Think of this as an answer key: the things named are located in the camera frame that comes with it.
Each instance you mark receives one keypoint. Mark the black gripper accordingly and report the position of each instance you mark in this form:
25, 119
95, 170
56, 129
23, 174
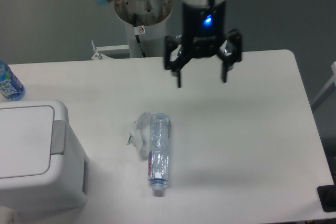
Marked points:
204, 22

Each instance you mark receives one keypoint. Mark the white trash can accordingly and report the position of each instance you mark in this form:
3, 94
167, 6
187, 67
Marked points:
43, 164

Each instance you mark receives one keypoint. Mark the crumpled white tissue paper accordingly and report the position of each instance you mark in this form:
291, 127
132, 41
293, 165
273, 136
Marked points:
139, 135

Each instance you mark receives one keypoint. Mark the clear crushed plastic bottle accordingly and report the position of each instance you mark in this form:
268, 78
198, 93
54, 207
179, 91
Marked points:
159, 153

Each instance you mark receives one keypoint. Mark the blue labelled drink bottle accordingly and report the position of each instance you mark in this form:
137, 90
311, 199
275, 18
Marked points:
11, 87

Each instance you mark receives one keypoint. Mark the black clamp at table edge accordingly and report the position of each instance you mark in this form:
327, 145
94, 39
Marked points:
326, 195

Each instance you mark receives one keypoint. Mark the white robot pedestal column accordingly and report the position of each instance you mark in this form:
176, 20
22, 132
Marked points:
145, 31

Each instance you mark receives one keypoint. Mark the white pedestal base frame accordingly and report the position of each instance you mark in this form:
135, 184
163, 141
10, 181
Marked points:
109, 52

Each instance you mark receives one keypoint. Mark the white frame at right edge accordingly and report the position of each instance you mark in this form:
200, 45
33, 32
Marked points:
327, 89

